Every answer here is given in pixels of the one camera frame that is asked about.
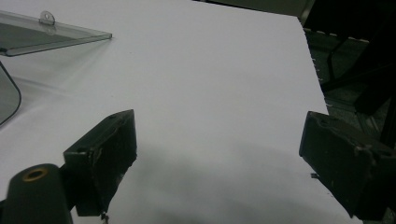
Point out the clear plastic box lid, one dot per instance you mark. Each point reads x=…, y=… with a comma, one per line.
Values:
x=34, y=37

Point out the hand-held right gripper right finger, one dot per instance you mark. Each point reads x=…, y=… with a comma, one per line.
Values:
x=348, y=161

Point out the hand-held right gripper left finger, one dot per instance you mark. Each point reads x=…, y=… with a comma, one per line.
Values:
x=99, y=158

